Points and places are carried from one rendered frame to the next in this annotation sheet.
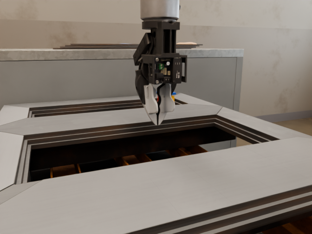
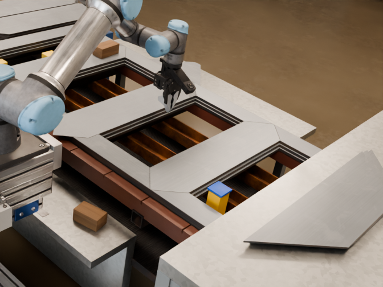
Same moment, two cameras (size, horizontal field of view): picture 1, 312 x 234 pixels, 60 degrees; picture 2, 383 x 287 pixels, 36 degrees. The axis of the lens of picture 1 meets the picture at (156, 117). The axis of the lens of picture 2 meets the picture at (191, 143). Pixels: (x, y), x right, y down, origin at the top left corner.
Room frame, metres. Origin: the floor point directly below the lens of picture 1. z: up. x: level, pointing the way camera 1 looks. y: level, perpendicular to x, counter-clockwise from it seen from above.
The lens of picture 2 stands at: (2.32, -0.99, 2.00)
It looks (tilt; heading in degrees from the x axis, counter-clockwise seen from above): 31 degrees down; 147
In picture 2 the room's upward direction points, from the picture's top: 11 degrees clockwise
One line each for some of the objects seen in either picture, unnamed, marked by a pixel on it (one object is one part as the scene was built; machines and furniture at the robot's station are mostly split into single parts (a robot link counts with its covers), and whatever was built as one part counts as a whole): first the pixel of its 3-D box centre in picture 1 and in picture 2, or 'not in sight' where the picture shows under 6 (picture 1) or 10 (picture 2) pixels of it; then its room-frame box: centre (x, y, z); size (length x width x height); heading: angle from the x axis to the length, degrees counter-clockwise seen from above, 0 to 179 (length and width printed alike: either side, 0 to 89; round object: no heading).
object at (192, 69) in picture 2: not in sight; (178, 68); (-0.03, 0.35, 0.77); 0.45 x 0.20 x 0.04; 22
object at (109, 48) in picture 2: not in sight; (106, 49); (-0.07, -0.02, 0.87); 0.12 x 0.06 x 0.05; 117
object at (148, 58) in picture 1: (161, 54); (169, 74); (0.55, -0.01, 1.05); 0.09 x 0.08 x 0.12; 22
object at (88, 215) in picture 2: not in sight; (90, 216); (0.87, -0.41, 0.70); 0.10 x 0.06 x 0.05; 34
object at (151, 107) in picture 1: (153, 106); (168, 98); (0.55, 0.01, 0.94); 0.06 x 0.03 x 0.09; 22
